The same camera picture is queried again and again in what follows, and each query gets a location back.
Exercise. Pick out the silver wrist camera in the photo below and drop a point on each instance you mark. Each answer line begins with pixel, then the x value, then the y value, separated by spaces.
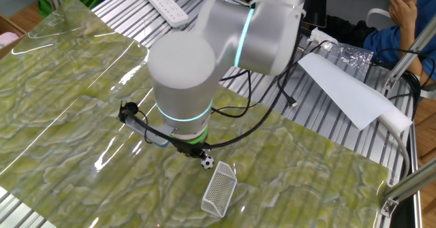
pixel 150 131

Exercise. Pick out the white mesh miniature goal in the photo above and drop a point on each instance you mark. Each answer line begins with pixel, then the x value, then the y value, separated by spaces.
pixel 219 189

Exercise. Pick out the bystander left forearm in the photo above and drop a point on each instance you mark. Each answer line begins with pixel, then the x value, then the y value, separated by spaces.
pixel 412 51

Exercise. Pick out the black and white soccer ball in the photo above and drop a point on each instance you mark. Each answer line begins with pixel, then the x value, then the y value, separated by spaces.
pixel 207 162

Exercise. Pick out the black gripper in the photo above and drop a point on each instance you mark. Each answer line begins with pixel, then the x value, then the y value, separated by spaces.
pixel 187 148

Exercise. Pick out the white cloth wad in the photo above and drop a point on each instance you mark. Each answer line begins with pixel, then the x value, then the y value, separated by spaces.
pixel 318 34

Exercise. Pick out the bystander left hand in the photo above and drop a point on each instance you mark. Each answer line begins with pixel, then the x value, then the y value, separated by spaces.
pixel 403 12

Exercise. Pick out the white paper sheet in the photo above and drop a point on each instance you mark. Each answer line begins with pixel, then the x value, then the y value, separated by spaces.
pixel 340 88

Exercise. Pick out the brown cardboard box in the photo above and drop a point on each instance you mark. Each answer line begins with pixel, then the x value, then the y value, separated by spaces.
pixel 10 25

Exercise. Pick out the white foam block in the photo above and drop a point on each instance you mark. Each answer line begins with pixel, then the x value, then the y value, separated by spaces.
pixel 398 119

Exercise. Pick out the pink soft item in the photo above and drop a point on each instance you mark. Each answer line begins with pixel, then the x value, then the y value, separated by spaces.
pixel 7 39

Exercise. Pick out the clear plastic bag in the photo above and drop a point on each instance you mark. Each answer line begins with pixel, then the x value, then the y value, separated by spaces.
pixel 351 56

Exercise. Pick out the white power strip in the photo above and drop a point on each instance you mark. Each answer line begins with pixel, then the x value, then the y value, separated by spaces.
pixel 165 5

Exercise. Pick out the white curved tube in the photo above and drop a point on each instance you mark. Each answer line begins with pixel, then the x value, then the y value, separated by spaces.
pixel 376 13

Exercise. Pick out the person in blue shirt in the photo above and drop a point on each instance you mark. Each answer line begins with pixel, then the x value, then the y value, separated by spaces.
pixel 381 41

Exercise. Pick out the green marble pattern mat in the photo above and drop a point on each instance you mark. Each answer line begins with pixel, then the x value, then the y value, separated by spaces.
pixel 68 85

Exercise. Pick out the black laptop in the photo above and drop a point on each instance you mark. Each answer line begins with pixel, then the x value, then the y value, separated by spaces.
pixel 316 5

